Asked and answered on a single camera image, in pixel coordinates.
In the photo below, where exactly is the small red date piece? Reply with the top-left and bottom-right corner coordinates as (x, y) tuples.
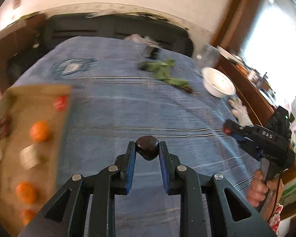
(224, 128), (231, 135)

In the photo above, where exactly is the orange tangerine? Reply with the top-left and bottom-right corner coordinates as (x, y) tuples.
(16, 182), (38, 204)
(29, 120), (51, 142)
(21, 209), (37, 226)

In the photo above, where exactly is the dark plum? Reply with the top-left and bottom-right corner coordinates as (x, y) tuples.
(135, 135), (159, 161)

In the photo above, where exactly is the red cherry tomato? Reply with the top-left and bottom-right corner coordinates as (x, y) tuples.
(53, 95), (68, 111)

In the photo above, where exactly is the right hand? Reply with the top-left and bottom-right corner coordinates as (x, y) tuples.
(246, 169), (283, 208)

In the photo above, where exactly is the white bowl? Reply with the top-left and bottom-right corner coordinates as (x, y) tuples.
(201, 67), (236, 98)

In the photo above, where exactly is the small dark date far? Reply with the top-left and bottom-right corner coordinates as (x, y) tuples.
(183, 86), (193, 94)

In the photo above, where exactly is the cardboard tray box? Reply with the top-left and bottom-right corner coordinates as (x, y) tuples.
(0, 84), (71, 236)

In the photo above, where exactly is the green cloth strip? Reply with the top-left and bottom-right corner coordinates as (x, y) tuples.
(147, 58), (189, 89)

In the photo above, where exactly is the black small device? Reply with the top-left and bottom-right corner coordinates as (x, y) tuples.
(143, 45), (160, 60)

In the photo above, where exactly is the black small pouch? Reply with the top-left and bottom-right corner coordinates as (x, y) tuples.
(138, 62), (149, 71)

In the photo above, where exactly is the blue plaid tablecloth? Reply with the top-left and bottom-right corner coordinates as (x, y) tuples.
(16, 37), (258, 193)

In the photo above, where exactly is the black sofa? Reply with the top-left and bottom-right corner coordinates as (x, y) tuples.
(6, 13), (194, 84)

